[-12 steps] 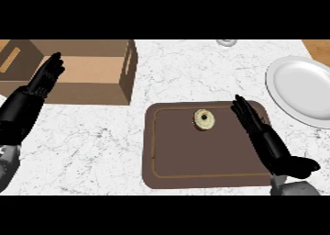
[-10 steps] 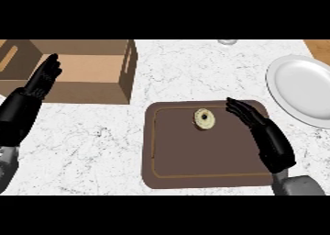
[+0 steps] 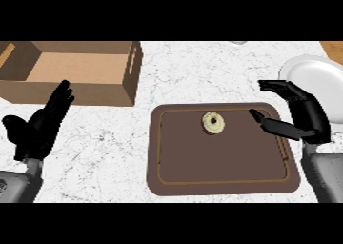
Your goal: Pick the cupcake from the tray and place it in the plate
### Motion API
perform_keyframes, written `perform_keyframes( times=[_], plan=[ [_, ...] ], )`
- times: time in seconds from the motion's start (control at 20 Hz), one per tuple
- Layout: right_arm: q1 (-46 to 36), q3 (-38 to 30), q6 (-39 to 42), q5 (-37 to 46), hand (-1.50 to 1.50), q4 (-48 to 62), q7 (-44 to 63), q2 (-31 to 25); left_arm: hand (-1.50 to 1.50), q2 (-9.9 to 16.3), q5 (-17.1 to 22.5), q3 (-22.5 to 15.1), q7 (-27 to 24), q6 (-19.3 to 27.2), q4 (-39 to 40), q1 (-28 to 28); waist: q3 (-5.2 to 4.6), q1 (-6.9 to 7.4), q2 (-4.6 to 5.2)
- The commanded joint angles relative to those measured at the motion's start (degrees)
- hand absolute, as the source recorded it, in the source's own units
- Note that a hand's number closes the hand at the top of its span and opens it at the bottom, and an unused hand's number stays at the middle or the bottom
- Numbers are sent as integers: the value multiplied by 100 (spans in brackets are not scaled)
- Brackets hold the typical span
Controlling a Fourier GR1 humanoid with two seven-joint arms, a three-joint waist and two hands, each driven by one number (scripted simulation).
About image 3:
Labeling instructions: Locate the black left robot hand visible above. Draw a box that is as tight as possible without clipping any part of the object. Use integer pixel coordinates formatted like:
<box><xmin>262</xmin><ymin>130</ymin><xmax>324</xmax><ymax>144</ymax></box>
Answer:
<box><xmin>2</xmin><ymin>79</ymin><xmax>77</xmax><ymax>162</ymax></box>

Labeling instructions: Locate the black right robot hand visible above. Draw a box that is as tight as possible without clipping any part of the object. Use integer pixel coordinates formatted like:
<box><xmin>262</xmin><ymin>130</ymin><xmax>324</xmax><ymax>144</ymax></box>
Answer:
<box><xmin>248</xmin><ymin>79</ymin><xmax>332</xmax><ymax>145</ymax></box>

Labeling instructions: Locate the white plate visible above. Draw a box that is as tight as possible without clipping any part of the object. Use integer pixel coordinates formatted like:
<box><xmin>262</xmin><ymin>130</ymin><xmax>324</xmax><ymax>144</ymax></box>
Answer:
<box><xmin>277</xmin><ymin>54</ymin><xmax>343</xmax><ymax>134</ymax></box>

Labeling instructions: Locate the cream cupcake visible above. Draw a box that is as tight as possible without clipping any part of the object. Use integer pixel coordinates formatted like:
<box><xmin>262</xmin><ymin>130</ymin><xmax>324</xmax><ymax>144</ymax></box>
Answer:
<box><xmin>201</xmin><ymin>111</ymin><xmax>227</xmax><ymax>135</ymax></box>

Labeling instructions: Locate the brown tray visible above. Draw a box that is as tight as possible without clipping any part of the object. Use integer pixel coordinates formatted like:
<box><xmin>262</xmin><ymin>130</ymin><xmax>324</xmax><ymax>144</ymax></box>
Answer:
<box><xmin>145</xmin><ymin>102</ymin><xmax>302</xmax><ymax>197</ymax></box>

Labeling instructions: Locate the brown cardboard box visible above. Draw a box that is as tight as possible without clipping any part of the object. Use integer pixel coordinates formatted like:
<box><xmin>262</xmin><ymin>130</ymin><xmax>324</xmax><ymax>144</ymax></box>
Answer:
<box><xmin>0</xmin><ymin>41</ymin><xmax>145</xmax><ymax>108</ymax></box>

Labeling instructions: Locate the brown wooden board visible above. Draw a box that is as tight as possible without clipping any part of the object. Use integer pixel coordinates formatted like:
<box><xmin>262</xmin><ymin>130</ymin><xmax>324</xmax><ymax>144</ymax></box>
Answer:
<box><xmin>318</xmin><ymin>41</ymin><xmax>343</xmax><ymax>71</ymax></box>

